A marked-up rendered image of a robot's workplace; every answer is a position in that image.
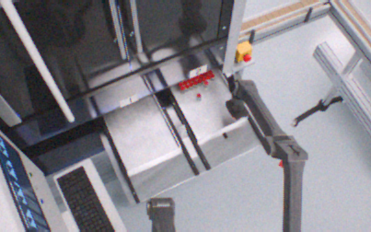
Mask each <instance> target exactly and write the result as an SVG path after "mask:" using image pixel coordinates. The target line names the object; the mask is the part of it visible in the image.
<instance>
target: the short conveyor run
mask: <svg viewBox="0 0 371 232"><path fill-rule="evenodd" d="M327 2H329V0H292V1H291V2H290V1H289V2H288V3H284V4H282V5H279V6H276V7H274V8H270V9H267V10H265V11H262V12H260V13H257V14H256V15H252V16H250V17H246V18H243V21H242V24H241V30H240V33H239V39H238V40H242V39H245V38H246V39H247V41H248V42H249V45H250V46H254V45H256V44H259V43H261V42H264V41H266V40H269V39H271V38H274V37H276V36H279V35H281V34H284V33H285V32H288V31H290V30H293V29H297V28H300V27H302V26H305V25H306V24H309V23H310V22H314V21H315V20H318V19H322V18H323V17H326V16H327V14H328V13H329V11H330V4H328V3H327Z"/></svg>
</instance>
